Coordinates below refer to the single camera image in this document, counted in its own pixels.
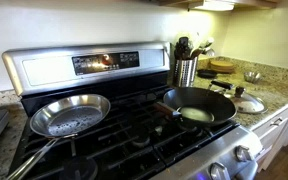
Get silver lid with wooden knob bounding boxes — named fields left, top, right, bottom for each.
left=224, top=86, right=268, bottom=114

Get stainless steel gas stove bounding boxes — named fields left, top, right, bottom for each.
left=3, top=42, right=262, bottom=180

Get black wok pan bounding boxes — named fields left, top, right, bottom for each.
left=153, top=87, right=237, bottom=127

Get silver frying pan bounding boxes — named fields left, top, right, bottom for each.
left=7, top=94, right=111, bottom=180

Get left stove knob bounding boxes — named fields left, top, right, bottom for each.
left=210, top=162, right=230, bottom=180

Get stove knob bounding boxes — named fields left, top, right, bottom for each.
left=235, top=145, right=254, bottom=162
left=210, top=162, right=230, bottom=180

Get right stove knob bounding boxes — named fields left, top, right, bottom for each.
left=235, top=145, right=254, bottom=162

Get perforated steel utensil holder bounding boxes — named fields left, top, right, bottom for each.
left=173, top=58, right=197, bottom=87

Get dark kitchen utensils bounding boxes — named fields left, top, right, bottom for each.
left=174, top=36, right=214, bottom=60

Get small black dish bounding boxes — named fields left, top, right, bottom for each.
left=197, top=69, right=217, bottom=79

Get stack of wooden plates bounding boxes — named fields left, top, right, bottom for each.
left=210, top=60, right=234, bottom=73

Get under cabinet light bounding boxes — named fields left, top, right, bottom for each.
left=194, top=0, right=234, bottom=11

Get small fluted metal tin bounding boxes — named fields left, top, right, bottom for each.
left=244, top=72, right=262, bottom=83

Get white cabinet drawer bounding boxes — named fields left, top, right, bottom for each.
left=253, top=107, right=288, bottom=173

